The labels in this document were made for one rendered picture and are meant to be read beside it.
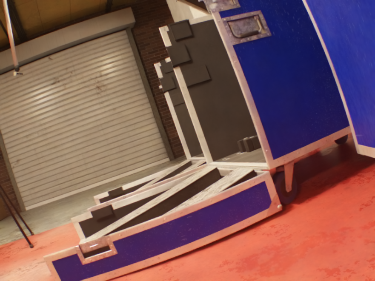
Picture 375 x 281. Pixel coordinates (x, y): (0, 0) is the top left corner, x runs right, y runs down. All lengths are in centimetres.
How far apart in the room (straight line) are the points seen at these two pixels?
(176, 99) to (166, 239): 201
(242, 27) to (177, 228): 69
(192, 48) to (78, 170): 517
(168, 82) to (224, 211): 200
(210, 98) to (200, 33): 38
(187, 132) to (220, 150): 101
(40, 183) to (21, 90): 178
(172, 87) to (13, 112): 465
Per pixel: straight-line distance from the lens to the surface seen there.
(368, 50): 73
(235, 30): 133
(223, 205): 124
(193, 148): 311
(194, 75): 213
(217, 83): 216
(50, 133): 714
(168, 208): 182
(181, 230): 122
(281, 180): 139
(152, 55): 759
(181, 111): 311
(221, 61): 219
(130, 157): 712
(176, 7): 475
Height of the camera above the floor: 36
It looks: level
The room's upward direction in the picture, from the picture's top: 19 degrees counter-clockwise
